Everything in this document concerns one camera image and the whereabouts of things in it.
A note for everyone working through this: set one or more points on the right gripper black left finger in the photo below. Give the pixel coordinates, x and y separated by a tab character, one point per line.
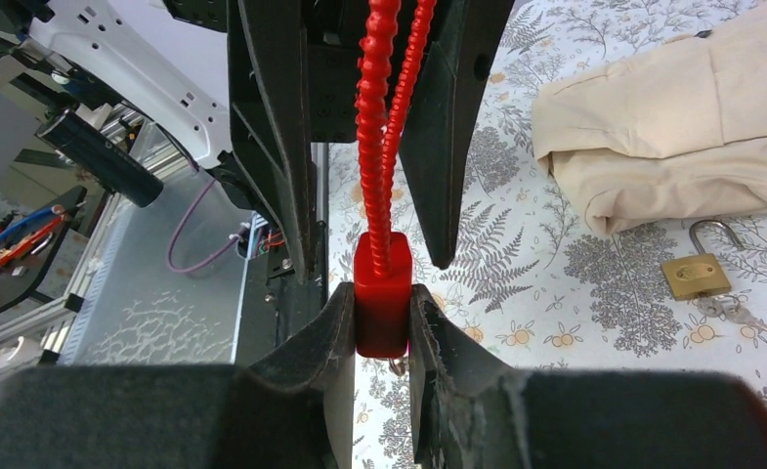
291	409

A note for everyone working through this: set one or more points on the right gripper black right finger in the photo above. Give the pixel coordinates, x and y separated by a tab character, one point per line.
470	409

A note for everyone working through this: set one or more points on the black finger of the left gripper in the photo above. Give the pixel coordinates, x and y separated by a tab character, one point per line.
444	107
270	122

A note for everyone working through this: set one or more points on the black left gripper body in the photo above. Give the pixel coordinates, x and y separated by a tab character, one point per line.
336	29

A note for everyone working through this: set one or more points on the red cable lock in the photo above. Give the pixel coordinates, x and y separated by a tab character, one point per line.
383	262

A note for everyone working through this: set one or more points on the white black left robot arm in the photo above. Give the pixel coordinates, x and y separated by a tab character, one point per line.
169	59

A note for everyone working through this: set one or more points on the floral patterned table mat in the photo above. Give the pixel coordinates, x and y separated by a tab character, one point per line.
530	282

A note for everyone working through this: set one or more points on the beige folded cloth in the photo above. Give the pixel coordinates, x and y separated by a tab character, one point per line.
677	132

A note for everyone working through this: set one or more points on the brass padlock near cloth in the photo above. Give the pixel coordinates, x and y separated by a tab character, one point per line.
699	275

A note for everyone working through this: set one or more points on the keys on brass padlock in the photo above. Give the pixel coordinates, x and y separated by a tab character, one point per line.
731	308

